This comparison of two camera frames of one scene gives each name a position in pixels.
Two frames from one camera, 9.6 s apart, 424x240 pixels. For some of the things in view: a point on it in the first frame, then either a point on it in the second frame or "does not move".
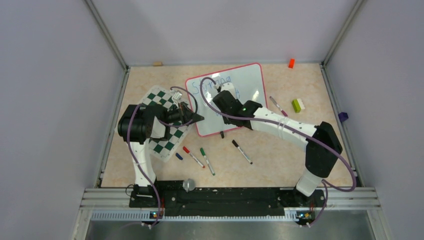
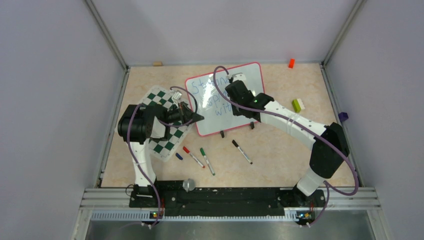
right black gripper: (226, 121) to (236, 111)
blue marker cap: (179, 156) does not move
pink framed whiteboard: (248, 84) does not move
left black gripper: (190, 115) does not move
